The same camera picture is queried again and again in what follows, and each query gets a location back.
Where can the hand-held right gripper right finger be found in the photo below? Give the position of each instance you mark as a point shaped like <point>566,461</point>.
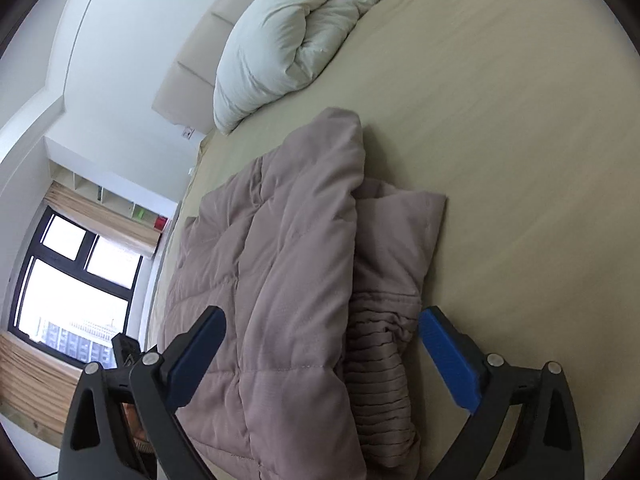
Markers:
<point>450,355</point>

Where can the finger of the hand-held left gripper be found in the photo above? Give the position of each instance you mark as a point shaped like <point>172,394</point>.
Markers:
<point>124,350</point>

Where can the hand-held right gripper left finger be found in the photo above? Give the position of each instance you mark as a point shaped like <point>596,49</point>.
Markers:
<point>192,360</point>

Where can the mauve hooded puffer jacket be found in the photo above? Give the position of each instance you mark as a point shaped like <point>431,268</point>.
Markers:
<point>290,270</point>

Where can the black framed window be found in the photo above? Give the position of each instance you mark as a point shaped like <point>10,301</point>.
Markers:
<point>70,285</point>

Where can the beige curtain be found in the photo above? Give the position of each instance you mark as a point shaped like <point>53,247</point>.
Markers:
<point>35,385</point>
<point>100,215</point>

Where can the red box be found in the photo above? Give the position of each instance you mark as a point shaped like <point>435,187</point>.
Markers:
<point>160,223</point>

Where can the green item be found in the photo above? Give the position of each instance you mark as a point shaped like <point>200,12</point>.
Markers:
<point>140,214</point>

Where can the bed with tan sheet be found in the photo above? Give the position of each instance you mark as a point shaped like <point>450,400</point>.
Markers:
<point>500,160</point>

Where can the beige padded headboard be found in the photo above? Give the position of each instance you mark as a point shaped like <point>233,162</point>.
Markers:
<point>195,80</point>

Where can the white folded duvet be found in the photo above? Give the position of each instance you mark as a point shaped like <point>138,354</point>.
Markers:
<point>285,40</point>

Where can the white wall shelf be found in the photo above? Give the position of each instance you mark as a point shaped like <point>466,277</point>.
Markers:
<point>100,192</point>

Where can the wall socket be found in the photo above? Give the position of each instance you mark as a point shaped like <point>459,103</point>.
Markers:
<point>187,133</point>

